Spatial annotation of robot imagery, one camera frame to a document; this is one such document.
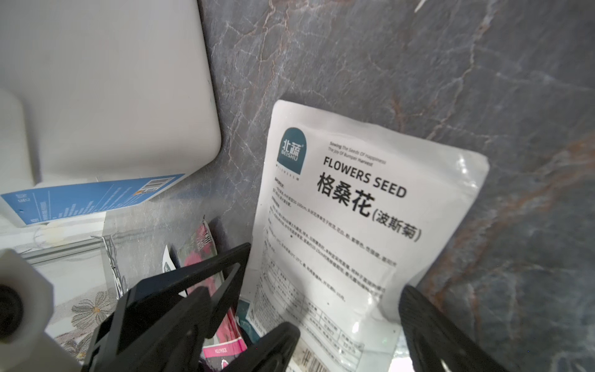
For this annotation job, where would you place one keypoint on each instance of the metal scissor tongs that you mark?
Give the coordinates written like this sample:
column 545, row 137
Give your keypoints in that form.
column 118, row 279

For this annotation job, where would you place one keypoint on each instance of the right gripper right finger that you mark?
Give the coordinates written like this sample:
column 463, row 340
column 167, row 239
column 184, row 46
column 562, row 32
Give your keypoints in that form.
column 434, row 342

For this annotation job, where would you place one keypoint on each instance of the lavender seed packet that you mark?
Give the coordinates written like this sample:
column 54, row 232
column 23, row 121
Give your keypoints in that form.
column 170, row 261

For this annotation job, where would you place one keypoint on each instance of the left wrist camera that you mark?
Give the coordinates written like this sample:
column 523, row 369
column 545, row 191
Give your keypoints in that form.
column 27, row 305

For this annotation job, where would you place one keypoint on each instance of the blue lid storage box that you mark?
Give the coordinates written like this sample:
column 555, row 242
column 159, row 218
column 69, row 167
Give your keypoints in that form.
column 104, row 105

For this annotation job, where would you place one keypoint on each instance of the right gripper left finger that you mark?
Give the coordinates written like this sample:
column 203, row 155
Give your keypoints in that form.
column 162, row 322

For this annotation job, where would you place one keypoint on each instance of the white cosmos seed packet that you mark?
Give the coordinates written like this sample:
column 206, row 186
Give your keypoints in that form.
column 348, row 214

